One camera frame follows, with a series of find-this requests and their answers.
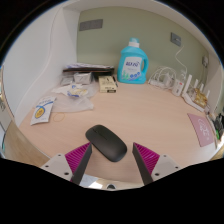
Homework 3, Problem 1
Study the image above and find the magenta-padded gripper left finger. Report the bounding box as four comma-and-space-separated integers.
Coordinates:
40, 142, 93, 186

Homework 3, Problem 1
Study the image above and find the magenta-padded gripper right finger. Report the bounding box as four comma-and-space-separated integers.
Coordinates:
132, 142, 183, 186

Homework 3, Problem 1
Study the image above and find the black computer mouse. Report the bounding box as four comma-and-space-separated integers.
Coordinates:
85, 124, 128, 163

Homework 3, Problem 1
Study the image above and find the rubber band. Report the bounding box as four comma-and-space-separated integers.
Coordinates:
52, 112, 66, 123

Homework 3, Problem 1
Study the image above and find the clear plastic bag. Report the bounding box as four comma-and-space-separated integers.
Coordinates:
51, 81, 101, 113

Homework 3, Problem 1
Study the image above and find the white packet with yellow circle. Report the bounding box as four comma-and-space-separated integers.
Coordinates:
30, 96, 57, 126

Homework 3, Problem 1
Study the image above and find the white router with antennas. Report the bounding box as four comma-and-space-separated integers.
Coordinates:
181, 74, 213, 113

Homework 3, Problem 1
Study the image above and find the small silver foil packet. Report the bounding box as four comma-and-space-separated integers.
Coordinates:
59, 75, 75, 87

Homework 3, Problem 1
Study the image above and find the small white bottle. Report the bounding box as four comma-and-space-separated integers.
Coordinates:
171, 78, 185, 97

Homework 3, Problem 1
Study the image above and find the cream cardboard box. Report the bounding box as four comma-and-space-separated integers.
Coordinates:
98, 75, 118, 94

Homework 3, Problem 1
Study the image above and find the large silver foil packet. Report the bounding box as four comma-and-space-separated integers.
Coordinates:
73, 71, 94, 85

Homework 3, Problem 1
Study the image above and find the printed paper stack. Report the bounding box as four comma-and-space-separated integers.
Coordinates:
62, 62, 115, 79

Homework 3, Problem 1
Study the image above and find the blue detergent bottle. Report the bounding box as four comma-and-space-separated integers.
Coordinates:
117, 37, 149, 85

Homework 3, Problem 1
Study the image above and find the white power strip with cables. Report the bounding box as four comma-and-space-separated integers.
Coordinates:
147, 66, 177, 89

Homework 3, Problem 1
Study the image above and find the white wall cable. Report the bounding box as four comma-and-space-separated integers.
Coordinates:
174, 43, 189, 79

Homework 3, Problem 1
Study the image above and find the square grey wall socket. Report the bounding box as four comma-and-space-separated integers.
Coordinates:
170, 32, 182, 47

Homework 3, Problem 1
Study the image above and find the wide grey wall plate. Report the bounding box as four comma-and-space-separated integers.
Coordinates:
78, 18, 104, 32

